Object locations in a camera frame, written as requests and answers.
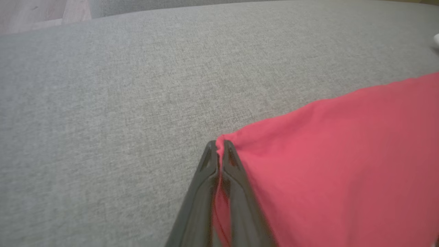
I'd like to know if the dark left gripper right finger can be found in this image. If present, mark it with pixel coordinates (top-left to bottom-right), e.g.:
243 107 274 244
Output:
222 140 275 247

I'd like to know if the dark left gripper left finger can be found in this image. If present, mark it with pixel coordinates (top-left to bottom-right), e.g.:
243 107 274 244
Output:
166 140 220 247

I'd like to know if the large grey fabric ottoman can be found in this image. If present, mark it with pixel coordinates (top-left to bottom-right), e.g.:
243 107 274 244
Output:
0 0 439 247

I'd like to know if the red Bulls basketball jersey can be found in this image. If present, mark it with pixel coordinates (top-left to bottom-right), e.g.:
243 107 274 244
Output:
211 72 439 247

